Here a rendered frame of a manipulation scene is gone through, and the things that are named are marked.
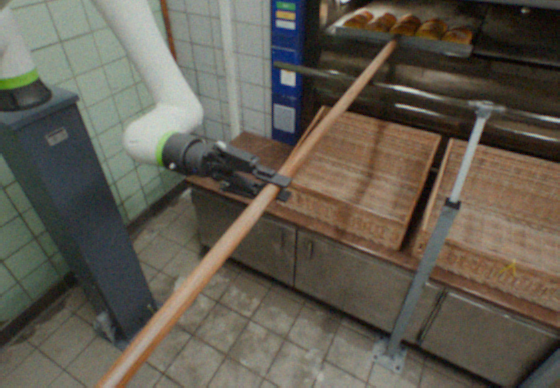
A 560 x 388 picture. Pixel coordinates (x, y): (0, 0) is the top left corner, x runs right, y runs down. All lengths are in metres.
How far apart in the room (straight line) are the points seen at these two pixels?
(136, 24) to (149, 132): 0.23
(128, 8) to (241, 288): 1.51
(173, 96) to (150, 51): 0.11
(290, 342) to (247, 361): 0.22
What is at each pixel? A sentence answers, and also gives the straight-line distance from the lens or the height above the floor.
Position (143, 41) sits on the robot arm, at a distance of 0.90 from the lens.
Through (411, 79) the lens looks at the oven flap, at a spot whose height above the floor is 1.05.
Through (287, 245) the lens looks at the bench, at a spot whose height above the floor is 0.40.
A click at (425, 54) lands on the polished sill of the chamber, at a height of 1.16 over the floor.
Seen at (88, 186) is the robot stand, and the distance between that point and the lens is 1.35.
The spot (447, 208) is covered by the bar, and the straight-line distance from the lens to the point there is 1.15.
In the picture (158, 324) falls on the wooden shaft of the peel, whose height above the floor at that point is 1.21.
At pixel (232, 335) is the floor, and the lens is 1.88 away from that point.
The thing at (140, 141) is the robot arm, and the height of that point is 1.23.
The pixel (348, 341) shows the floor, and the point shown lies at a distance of 1.89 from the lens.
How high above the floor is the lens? 1.67
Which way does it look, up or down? 39 degrees down
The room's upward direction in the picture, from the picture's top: straight up
